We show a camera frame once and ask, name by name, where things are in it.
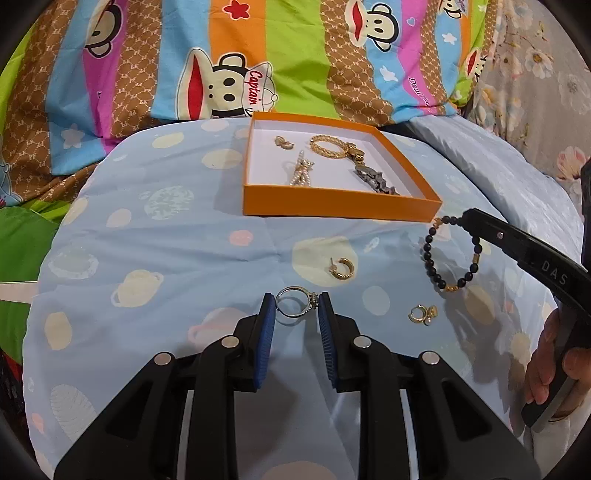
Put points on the green cushion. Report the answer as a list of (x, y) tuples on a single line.
[(26, 236)]

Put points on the light blue pillow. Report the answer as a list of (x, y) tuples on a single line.
[(527, 198)]

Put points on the light blue dotted bedsheet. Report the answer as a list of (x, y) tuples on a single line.
[(157, 256)]

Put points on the person's right hand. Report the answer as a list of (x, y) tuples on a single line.
[(542, 368)]

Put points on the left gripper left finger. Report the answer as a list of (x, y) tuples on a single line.
[(234, 363)]

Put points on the gold chain bangle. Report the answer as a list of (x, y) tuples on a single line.
[(329, 146)]

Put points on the gold hoop earring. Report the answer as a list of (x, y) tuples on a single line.
[(342, 269)]

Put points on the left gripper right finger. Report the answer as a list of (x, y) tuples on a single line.
[(359, 363)]

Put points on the colourful monkey cartoon quilt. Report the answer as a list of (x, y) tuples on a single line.
[(88, 74)]

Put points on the grey floral blanket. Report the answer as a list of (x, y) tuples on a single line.
[(535, 93)]

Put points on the orange shallow cardboard box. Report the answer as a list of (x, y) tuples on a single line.
[(282, 177)]

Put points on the gold heart charm earring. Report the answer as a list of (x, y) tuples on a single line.
[(422, 314)]

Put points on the silver blue-dial wristwatch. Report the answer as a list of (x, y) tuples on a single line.
[(375, 180)]

